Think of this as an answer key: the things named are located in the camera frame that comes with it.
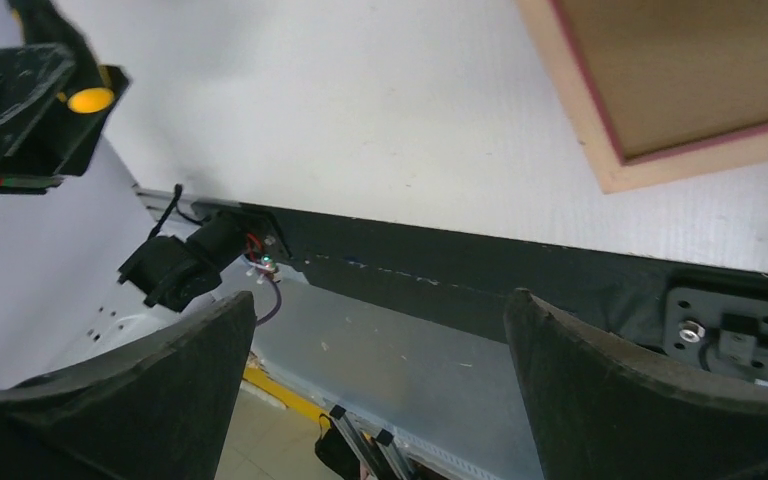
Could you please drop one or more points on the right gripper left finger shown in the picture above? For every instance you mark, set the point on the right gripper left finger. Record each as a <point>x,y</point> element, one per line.
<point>156,408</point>

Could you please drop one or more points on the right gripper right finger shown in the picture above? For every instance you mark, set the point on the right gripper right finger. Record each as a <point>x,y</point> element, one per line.
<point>601,407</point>

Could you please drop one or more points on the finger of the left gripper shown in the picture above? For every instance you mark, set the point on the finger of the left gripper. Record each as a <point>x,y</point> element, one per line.
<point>30,77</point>
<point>60,145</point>

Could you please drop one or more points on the yellow black screwdriver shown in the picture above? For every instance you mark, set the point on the yellow black screwdriver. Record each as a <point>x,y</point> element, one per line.
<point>91,100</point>

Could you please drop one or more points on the pink picture frame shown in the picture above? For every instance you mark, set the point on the pink picture frame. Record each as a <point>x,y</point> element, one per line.
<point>658,91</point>

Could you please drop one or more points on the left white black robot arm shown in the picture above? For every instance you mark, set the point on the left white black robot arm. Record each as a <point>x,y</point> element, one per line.
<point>156,283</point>

